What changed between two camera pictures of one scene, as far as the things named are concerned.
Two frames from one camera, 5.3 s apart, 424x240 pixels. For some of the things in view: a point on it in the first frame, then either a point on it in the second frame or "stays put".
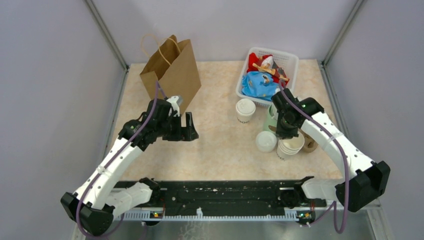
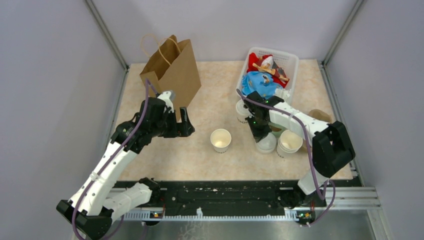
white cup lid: x=245 y=107 stays put
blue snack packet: x=259 y=85 stays put
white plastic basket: x=288 y=62 stays put
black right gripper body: x=284 y=129 to x=259 y=129
